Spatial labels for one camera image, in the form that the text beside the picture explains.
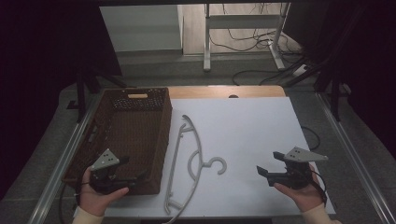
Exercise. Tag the metal rail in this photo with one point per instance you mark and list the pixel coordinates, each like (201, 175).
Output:
(62, 161)
(355, 155)

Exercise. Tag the brown woven basket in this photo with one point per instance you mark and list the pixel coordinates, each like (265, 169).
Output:
(137, 140)

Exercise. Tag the person's left hand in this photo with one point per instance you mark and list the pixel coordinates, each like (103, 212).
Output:
(93, 202)

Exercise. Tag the white power strip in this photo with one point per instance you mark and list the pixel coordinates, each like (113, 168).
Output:
(300, 70)

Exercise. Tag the white metal desk frame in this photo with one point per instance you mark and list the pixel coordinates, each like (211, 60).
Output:
(243, 21)

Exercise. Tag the grey cabinet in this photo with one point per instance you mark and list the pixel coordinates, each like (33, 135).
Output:
(140, 28)

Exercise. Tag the grey plastic clothes hanger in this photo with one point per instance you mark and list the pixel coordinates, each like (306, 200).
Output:
(203, 163)

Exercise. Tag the person's right hand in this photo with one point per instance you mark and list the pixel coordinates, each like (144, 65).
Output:
(306, 197)

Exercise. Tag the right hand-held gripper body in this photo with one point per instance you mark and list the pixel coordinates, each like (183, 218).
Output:
(295, 174)

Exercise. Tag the black stand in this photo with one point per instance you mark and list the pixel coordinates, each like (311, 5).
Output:
(334, 90)
(81, 90)

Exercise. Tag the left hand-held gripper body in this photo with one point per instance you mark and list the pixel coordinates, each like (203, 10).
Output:
(105, 160)

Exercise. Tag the white table mat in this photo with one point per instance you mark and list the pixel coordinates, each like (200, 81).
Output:
(249, 133)

